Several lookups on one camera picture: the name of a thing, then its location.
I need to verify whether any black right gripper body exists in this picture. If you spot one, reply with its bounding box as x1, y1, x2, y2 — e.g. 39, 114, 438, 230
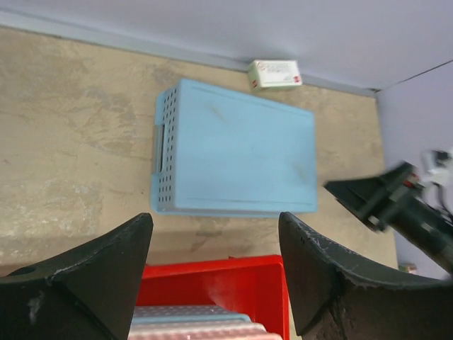
367, 163, 452, 273

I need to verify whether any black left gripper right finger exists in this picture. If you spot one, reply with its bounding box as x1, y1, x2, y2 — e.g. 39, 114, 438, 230
278, 212, 452, 339

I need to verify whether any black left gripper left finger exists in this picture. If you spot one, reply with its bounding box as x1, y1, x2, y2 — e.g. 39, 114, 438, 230
1, 213, 153, 339

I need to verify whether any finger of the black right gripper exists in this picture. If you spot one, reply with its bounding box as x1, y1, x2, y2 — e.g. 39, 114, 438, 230
323, 173, 385, 202
336, 198, 375, 230

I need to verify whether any light blue perforated basket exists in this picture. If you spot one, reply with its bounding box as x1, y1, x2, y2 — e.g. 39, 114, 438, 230
150, 79, 318, 217

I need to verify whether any red plastic tray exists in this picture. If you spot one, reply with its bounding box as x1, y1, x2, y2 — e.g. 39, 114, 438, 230
136, 255, 290, 339

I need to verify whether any pink perforated basket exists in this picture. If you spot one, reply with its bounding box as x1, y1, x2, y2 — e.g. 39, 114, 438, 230
128, 305, 266, 339

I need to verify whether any small white green box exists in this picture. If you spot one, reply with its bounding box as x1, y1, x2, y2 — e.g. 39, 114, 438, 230
248, 59, 303, 91

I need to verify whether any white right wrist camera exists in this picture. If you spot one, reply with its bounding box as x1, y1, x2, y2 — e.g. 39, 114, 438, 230
421, 148, 452, 186

